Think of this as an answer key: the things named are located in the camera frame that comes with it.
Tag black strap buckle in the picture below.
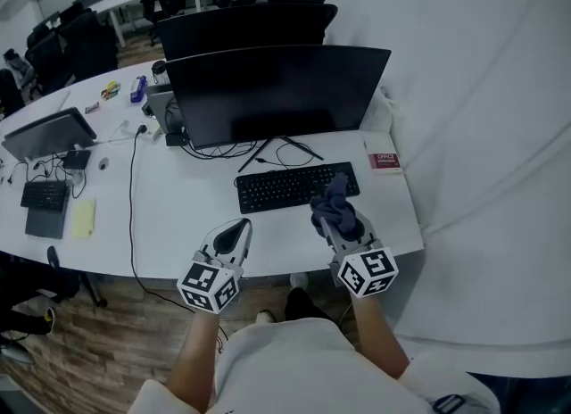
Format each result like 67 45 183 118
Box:
429 393 468 414

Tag tangle of black monitor cables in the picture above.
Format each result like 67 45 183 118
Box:
180 134 314 169

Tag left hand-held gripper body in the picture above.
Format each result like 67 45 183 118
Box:
176 232 247 316

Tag yellow notepad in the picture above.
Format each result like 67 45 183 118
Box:
70 198 97 240

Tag grey tablet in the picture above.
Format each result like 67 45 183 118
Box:
24 206 69 241

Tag large black keyboard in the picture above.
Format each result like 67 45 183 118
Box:
235 161 361 215

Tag grey tilted monitor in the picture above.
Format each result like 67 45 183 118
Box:
1 106 98 161

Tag clear jar with black lid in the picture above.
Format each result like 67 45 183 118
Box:
151 60 171 86

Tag black curved computer monitor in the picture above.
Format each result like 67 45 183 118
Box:
164 45 393 174

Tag small black box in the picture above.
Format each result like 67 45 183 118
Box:
62 149 92 170

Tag person's left forearm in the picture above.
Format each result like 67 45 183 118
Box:
166 311 224 414

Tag person's white shirt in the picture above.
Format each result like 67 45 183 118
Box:
127 317 501 414

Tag person's black trouser leg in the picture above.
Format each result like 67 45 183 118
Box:
284 286 341 325

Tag white background desk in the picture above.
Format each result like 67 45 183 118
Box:
91 0 299 46

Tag white power strip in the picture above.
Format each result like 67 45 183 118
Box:
117 119 162 142

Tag grey mini computer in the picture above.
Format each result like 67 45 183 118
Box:
145 83 185 135

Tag long black power cable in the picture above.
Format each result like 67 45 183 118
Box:
128 125 197 315

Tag small black keyboard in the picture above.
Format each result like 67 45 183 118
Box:
20 180 70 214

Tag dark blue cloth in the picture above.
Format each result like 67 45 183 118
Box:
309 172 363 242

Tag white backdrop sheet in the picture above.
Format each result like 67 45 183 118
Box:
324 0 571 378

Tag black monitor without stand view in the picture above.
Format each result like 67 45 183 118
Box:
155 3 339 62

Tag person's right forearm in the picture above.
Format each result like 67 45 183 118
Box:
350 294 410 380

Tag thin black desk cables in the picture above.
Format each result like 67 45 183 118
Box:
22 152 87 191

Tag red and white box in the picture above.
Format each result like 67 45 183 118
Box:
362 137 404 176

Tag blue packet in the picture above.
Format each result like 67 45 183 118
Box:
128 75 149 104

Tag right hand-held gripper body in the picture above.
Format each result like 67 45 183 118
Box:
327 232 399 302

